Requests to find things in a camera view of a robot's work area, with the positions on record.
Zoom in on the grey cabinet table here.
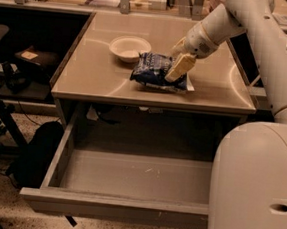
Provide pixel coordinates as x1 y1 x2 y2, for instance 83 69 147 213
45 7 265 150

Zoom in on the blue chip bag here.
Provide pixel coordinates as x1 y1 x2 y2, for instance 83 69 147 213
130 52 194 92

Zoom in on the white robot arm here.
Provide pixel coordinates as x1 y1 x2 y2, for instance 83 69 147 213
166 0 287 229

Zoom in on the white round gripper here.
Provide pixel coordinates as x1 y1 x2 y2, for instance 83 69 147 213
165 22 219 83

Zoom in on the black backpack on floor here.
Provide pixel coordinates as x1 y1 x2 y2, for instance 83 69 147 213
6 121 64 188

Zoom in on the white bowl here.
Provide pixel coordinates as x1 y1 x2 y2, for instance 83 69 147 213
109 36 151 63

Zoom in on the grey open drawer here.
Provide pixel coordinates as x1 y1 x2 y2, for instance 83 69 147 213
20 104 215 229

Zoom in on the black box with label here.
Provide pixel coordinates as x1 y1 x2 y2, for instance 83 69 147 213
14 46 60 75

